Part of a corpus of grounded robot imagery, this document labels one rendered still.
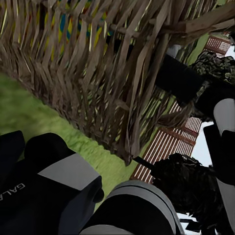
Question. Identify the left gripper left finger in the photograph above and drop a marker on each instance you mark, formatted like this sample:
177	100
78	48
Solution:
12	145

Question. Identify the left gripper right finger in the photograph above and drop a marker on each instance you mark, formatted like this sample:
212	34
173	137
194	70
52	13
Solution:
227	145

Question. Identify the bush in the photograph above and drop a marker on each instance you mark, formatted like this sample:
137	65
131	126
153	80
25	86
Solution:
220	67

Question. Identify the wicker basket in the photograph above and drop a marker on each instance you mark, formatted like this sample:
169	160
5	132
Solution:
96	89

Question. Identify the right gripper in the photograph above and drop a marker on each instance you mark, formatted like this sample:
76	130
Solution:
169	73

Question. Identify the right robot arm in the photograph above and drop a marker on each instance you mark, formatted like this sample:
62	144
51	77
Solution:
217	102

